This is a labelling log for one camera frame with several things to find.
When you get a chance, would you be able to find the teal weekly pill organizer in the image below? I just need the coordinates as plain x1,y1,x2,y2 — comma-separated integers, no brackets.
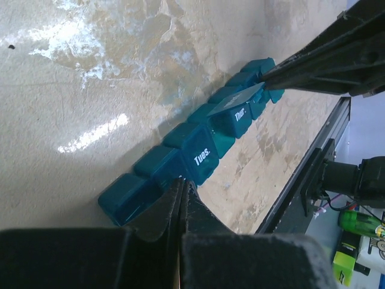
98,58,283,226

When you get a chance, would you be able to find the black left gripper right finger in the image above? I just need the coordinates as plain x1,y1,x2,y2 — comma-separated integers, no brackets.
180,182,337,288

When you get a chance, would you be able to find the green bottle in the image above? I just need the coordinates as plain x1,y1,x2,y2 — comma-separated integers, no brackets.
337,211,384,239

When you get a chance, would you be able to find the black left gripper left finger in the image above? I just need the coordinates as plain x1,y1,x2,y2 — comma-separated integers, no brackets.
1,178,184,288

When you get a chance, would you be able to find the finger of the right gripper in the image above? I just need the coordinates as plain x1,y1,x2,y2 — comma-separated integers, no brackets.
261,0,384,96

